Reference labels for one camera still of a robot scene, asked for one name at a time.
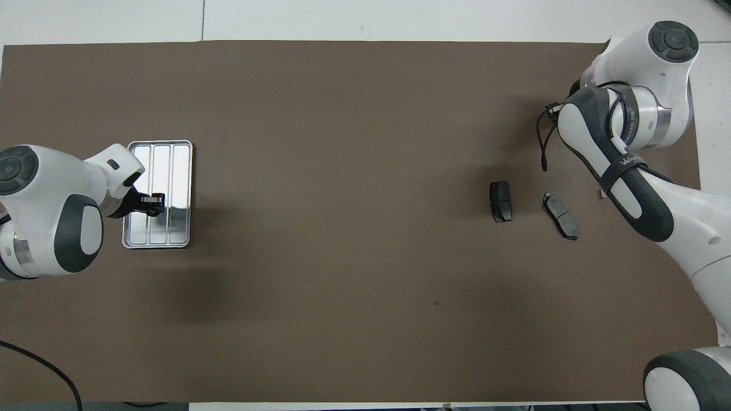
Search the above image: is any brown table mat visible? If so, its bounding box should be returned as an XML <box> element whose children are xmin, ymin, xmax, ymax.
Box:
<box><xmin>0</xmin><ymin>40</ymin><xmax>726</xmax><ymax>404</ymax></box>

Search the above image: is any grey curved brake pad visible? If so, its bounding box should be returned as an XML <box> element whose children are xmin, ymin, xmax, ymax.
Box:
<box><xmin>542</xmin><ymin>192</ymin><xmax>579</xmax><ymax>241</ymax></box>

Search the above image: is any silver metal tray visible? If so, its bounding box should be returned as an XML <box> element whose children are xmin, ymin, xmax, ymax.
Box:
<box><xmin>122</xmin><ymin>140</ymin><xmax>194</xmax><ymax>249</ymax></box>

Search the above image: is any grey rectangular brake pad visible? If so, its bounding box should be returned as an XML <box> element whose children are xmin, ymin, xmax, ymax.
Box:
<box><xmin>489</xmin><ymin>181</ymin><xmax>513</xmax><ymax>223</ymax></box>

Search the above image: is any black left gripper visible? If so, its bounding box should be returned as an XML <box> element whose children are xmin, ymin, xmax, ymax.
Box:
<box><xmin>109</xmin><ymin>188</ymin><xmax>167</xmax><ymax>219</ymax></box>

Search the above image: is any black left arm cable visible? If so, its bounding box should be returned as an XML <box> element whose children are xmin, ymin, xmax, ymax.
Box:
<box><xmin>0</xmin><ymin>340</ymin><xmax>84</xmax><ymax>411</ymax></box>

